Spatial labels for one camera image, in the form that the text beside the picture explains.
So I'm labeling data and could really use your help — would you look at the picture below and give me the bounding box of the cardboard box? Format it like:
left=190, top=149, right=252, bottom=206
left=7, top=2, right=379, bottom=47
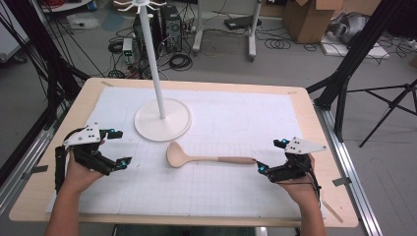
left=283, top=0, right=346, bottom=44

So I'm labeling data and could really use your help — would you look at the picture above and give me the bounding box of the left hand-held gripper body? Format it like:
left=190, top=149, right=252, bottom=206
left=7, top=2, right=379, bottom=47
left=62, top=122, right=116, bottom=176

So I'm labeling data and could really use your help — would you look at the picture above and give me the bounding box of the white flat board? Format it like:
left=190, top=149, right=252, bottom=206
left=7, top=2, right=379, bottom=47
left=320, top=32, right=391, bottom=60

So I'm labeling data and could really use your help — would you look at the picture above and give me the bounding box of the white round table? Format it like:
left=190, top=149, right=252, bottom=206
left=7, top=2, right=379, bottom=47
left=39, top=0, right=93, bottom=14

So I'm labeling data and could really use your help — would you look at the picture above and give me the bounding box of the coiled black cable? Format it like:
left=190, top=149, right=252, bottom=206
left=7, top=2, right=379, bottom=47
left=264, top=37, right=292, bottom=51
left=107, top=39, right=124, bottom=55
left=168, top=52, right=194, bottom=72

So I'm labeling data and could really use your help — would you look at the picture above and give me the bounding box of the white rolling stand leg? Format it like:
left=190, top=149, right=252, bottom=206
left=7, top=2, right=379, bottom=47
left=192, top=0, right=205, bottom=56
left=247, top=0, right=264, bottom=62

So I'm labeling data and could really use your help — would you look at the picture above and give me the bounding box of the small grey device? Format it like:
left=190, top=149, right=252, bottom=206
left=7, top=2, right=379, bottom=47
left=122, top=37, right=135, bottom=64

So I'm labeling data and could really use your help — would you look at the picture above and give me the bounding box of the black flat box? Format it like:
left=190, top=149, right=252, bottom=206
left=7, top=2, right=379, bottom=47
left=223, top=15, right=263, bottom=31

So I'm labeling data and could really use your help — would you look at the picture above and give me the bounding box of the grey metal bracket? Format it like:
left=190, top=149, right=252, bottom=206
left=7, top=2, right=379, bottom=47
left=21, top=164, right=49, bottom=180
left=331, top=176, right=353, bottom=188

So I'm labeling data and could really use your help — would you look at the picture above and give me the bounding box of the black tripod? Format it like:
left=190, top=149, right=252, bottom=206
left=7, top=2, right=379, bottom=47
left=346, top=78, right=417, bottom=148

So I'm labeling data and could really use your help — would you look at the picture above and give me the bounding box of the aluminium rail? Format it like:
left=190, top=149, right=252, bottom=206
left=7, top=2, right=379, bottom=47
left=0, top=126, right=56, bottom=214
left=314, top=103, right=384, bottom=236

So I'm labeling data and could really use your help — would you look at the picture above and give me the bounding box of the grey rounded appliance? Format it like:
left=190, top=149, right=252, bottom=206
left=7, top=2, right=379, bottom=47
left=328, top=12, right=371, bottom=45

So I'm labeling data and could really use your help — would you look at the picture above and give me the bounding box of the white hook stand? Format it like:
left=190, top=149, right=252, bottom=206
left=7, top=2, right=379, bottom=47
left=112, top=0, right=193, bottom=143

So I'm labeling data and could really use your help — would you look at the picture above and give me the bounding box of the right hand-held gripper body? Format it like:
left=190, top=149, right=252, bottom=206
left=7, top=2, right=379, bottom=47
left=268, top=137, right=328, bottom=183

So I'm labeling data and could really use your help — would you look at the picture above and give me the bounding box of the black computer tower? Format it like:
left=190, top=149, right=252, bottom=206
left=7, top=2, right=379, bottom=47
left=160, top=5, right=183, bottom=54

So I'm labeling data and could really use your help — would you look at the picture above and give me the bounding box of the person's left hand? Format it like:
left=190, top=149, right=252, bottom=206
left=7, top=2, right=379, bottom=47
left=60, top=152, right=105, bottom=198

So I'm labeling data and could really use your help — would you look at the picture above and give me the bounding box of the person's right hand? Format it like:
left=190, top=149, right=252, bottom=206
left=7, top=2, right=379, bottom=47
left=278, top=153, right=320, bottom=204

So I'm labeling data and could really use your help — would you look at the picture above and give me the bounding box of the wooden stick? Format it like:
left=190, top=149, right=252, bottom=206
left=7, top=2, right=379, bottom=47
left=322, top=200, right=344, bottom=224

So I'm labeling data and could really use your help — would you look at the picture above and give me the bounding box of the wooden ladle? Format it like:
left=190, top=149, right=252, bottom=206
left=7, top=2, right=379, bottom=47
left=165, top=141, right=258, bottom=169

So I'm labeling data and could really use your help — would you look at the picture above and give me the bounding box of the black frame strut with cables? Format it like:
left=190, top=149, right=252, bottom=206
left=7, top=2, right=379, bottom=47
left=0, top=0, right=91, bottom=132

